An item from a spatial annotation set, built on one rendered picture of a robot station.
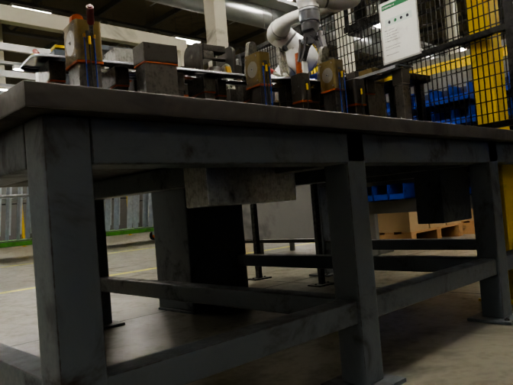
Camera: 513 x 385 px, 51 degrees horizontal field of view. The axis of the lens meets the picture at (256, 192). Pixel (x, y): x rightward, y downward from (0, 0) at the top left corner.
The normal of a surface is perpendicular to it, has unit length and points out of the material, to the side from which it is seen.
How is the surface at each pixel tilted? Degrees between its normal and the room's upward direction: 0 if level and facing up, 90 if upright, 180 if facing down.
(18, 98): 90
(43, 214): 90
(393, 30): 90
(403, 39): 90
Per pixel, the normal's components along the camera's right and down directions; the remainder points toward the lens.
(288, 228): -0.73, 0.04
